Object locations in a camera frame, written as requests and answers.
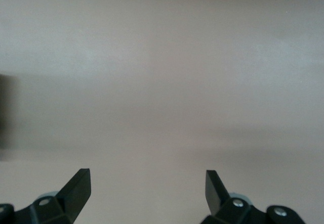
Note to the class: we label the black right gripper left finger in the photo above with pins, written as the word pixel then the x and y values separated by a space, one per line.
pixel 73 196

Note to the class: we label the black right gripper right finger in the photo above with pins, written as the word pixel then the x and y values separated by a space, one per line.
pixel 217 198

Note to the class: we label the black rectangular plastic tray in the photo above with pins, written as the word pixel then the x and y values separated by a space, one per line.
pixel 6 110

